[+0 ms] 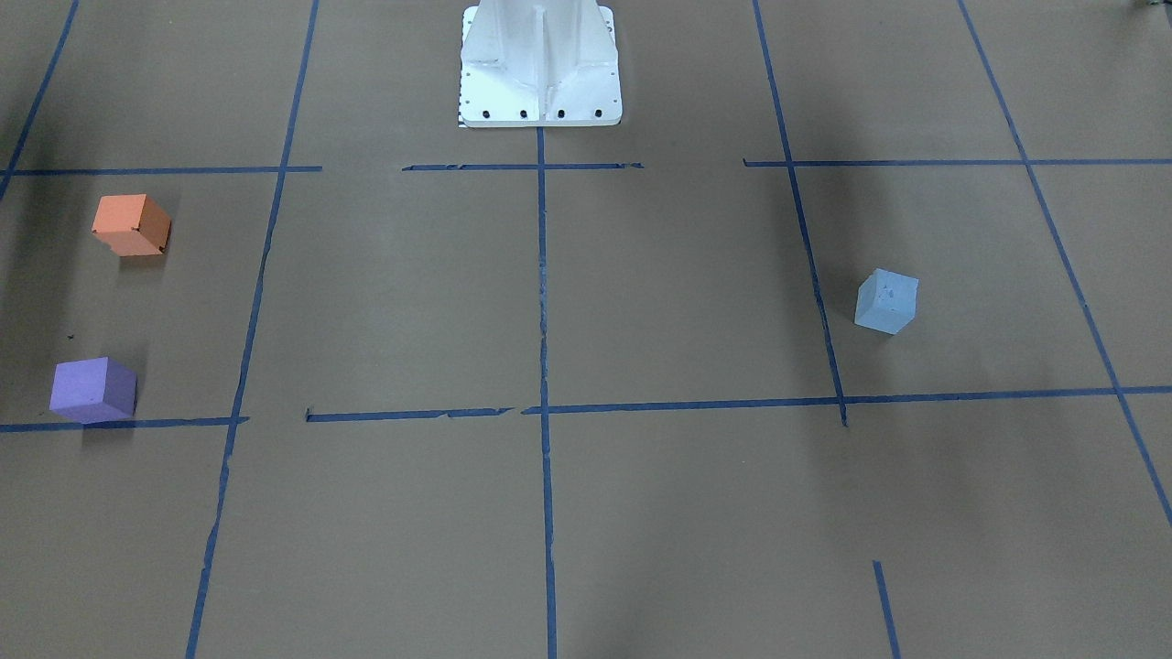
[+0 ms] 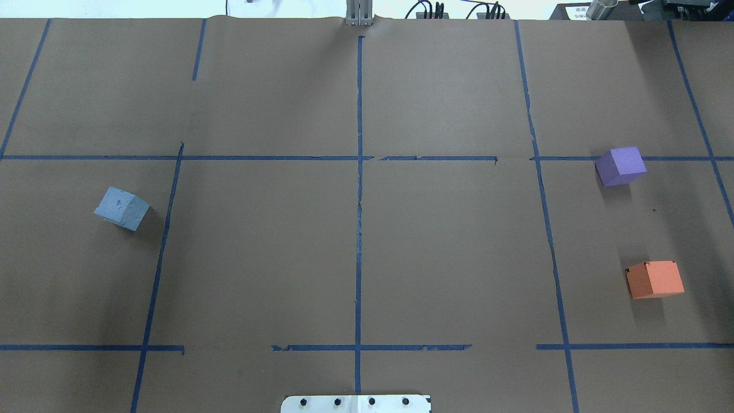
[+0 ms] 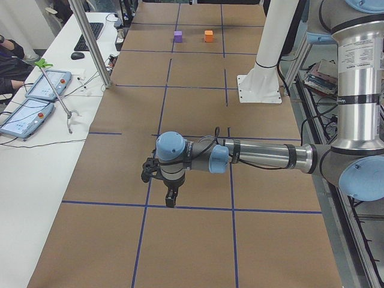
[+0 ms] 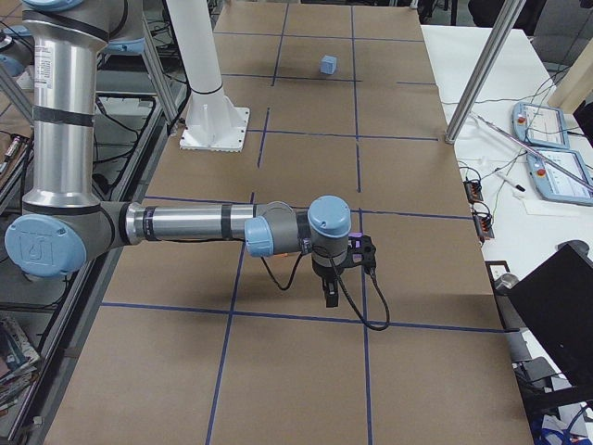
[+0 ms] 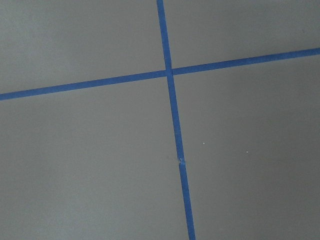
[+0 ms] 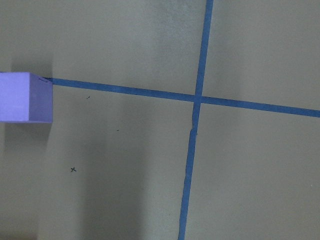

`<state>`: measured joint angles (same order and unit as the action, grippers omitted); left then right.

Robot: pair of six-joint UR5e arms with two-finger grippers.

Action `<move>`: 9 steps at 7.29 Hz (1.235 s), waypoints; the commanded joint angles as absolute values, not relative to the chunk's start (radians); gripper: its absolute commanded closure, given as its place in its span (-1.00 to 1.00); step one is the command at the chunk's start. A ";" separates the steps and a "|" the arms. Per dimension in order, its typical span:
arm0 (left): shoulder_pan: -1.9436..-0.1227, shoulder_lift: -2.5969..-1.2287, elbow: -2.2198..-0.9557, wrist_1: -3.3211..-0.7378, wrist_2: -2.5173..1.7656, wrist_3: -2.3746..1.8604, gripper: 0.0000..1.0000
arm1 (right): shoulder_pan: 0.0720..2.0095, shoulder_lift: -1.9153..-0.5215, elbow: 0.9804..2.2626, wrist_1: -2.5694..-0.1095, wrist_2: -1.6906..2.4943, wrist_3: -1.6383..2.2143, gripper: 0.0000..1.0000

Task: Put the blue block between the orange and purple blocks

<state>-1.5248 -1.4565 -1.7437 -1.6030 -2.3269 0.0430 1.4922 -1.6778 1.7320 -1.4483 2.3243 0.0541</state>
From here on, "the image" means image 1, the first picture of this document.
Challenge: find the light blue foam block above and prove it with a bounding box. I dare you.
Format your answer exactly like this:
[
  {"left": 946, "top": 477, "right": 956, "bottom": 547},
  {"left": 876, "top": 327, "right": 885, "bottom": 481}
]
[{"left": 853, "top": 269, "right": 920, "bottom": 335}]

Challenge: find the orange foam block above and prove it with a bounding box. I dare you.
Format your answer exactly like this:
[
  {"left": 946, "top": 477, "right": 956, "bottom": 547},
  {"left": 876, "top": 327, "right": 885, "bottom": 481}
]
[{"left": 91, "top": 193, "right": 172, "bottom": 257}]

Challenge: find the purple foam block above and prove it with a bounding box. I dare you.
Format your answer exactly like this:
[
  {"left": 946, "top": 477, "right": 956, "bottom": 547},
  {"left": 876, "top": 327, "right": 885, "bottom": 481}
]
[{"left": 48, "top": 356, "right": 137, "bottom": 424}]

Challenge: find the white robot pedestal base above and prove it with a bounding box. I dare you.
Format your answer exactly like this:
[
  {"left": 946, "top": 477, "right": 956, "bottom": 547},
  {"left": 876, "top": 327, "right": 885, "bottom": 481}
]
[{"left": 458, "top": 1, "right": 624, "bottom": 129}]

